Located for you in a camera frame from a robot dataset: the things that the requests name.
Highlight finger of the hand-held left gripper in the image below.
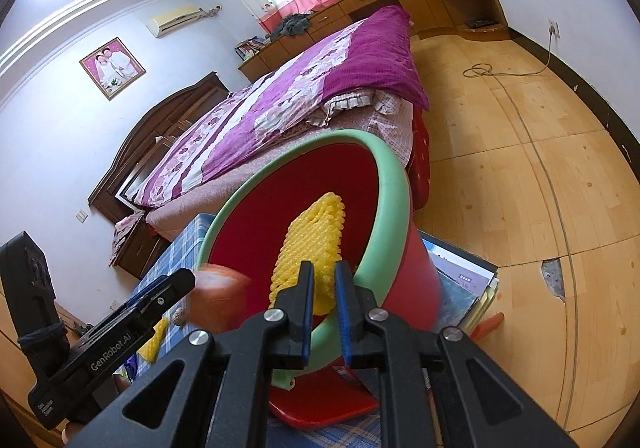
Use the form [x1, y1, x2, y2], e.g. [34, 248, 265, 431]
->
[107, 269, 197, 326]

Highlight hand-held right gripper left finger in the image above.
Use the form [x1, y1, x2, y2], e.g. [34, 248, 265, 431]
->
[65, 260, 316, 448]

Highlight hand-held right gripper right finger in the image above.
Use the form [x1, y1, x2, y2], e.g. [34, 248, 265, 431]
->
[334, 260, 581, 448]

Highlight orange cardboard box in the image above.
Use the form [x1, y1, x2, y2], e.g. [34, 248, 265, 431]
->
[192, 264, 253, 331]

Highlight yellow foam net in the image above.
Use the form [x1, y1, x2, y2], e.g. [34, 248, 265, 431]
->
[268, 193, 347, 316]

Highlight red bucket with green rim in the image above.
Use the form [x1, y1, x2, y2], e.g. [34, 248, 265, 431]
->
[197, 129, 442, 391]

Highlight dark wooden nightstand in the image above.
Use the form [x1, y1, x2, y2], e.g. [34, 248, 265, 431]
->
[111, 218, 173, 281]

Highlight pink floral clothes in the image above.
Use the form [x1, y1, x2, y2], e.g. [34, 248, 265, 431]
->
[112, 210, 148, 263]

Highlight wooden wardrobe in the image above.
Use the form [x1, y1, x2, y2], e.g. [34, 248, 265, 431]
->
[0, 298, 126, 448]

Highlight bed with pink sheet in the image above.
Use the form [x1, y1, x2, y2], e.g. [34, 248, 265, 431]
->
[142, 98, 433, 249]

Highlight stack of books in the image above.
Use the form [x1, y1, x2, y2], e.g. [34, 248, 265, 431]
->
[420, 230, 500, 333]

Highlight orange plastic piece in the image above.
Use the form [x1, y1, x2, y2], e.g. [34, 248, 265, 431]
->
[475, 313, 502, 341]

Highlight dark wooden headboard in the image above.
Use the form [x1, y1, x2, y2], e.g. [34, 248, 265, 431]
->
[87, 72, 231, 223]

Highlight bed with purple quilt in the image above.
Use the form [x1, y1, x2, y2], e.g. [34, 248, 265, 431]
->
[140, 5, 431, 209]

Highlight framed wedding photo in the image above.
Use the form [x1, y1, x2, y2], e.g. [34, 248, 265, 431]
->
[79, 38, 147, 101]

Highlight row of books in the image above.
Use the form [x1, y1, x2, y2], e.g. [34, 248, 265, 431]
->
[235, 36, 271, 61]

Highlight grey clothes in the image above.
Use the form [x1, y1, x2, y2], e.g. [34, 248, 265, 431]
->
[270, 12, 315, 39]

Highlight grey floor cable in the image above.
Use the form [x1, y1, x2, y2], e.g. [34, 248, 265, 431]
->
[462, 32, 581, 429]

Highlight wall air conditioner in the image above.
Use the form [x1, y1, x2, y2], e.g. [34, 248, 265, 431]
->
[146, 2, 208, 37]

